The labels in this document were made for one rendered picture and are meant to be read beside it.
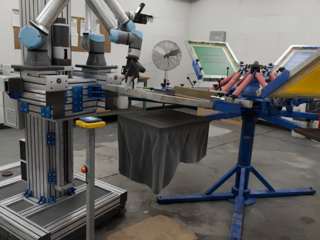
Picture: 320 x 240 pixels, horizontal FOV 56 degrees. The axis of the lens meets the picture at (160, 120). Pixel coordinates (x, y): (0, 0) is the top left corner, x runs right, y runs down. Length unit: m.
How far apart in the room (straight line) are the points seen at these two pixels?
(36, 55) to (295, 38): 5.18
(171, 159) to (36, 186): 1.14
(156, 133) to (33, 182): 1.18
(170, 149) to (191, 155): 0.21
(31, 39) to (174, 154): 1.05
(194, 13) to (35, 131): 6.05
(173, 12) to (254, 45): 2.05
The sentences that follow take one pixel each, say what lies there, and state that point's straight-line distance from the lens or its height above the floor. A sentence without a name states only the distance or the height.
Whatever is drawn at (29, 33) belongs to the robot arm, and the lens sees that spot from 1.83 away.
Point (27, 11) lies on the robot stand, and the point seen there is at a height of 1.60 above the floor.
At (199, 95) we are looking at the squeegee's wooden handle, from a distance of 2.19.
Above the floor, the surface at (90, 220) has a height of 0.30.
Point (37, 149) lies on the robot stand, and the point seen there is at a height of 0.63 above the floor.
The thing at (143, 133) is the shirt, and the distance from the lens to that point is 1.88.
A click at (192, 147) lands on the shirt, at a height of 0.77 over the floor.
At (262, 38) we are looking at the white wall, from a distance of 6.66.
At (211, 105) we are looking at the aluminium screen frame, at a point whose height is 1.07.
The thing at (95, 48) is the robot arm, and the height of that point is 1.38.
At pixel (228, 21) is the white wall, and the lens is 7.16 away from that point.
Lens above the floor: 1.38
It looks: 13 degrees down
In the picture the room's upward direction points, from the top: 3 degrees clockwise
